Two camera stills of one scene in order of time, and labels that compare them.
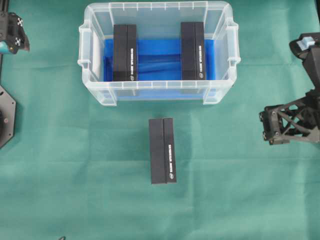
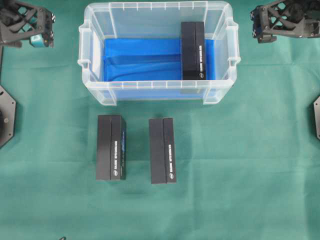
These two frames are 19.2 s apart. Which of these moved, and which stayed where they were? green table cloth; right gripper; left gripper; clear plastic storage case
Moved: right gripper; left gripper
Stayed: clear plastic storage case; green table cloth
